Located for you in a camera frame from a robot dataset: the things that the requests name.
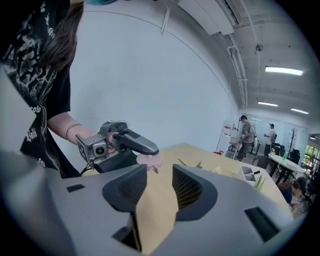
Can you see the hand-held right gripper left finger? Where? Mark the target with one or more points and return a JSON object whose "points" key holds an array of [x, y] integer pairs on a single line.
{"points": [[75, 212]]}

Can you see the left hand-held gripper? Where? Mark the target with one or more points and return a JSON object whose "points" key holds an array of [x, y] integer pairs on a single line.
{"points": [[95, 147]]}

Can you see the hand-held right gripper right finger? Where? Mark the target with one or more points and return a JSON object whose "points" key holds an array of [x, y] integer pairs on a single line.
{"points": [[225, 225]]}

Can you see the pink plastic disc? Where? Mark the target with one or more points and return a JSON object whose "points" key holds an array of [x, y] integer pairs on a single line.
{"points": [[150, 160]]}

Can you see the person's left forearm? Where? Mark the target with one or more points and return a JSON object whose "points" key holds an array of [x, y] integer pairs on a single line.
{"points": [[62, 127]]}

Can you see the person's left hand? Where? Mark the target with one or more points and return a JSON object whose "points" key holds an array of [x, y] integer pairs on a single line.
{"points": [[110, 141]]}

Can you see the white pen holder box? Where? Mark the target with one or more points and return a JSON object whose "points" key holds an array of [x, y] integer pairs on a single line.
{"points": [[247, 175]]}

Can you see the small potted green plant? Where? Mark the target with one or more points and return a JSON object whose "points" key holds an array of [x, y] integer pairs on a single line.
{"points": [[260, 182]]}

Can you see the light wooden square table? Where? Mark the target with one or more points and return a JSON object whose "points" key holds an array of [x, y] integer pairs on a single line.
{"points": [[190, 155]]}

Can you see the round white table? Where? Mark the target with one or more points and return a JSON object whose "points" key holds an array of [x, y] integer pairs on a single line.
{"points": [[287, 166]]}

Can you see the white cabinet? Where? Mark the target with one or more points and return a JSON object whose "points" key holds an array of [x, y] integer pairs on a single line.
{"points": [[227, 137]]}

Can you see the small yellow flower pot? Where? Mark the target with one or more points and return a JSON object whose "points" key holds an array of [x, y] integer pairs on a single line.
{"points": [[272, 151]]}

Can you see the tall green bottle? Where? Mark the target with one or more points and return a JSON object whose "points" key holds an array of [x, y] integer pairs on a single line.
{"points": [[285, 157]]}

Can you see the black coat rack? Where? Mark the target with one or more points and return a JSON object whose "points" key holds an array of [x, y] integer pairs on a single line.
{"points": [[293, 137]]}

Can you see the window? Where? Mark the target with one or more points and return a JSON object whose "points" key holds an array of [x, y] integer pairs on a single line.
{"points": [[310, 153]]}

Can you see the person's black printed shirt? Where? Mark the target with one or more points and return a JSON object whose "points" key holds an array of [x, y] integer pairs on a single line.
{"points": [[32, 87]]}

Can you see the ceiling light strip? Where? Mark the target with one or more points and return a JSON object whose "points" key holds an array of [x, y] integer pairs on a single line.
{"points": [[300, 111], [283, 70], [267, 104]]}

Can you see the white ceiling pipe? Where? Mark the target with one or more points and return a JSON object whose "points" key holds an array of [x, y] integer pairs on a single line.
{"points": [[241, 75]]}

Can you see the ceiling smoke detector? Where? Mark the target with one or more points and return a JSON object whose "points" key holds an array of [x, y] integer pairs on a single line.
{"points": [[259, 47]]}

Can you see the white ceiling air duct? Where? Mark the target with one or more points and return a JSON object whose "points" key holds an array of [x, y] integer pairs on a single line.
{"points": [[207, 15]]}

